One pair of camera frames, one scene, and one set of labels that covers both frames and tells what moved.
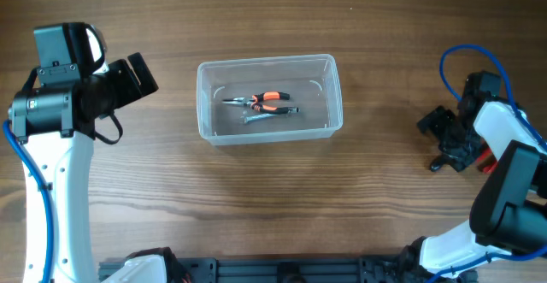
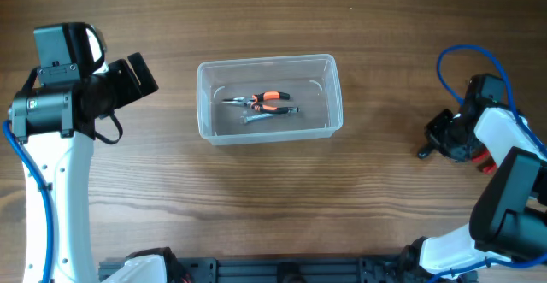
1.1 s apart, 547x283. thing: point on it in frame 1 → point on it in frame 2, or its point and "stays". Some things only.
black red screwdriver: (435, 166) → (423, 155)
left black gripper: (131, 89) stays
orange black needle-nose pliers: (254, 103) stays
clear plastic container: (312, 82) stays
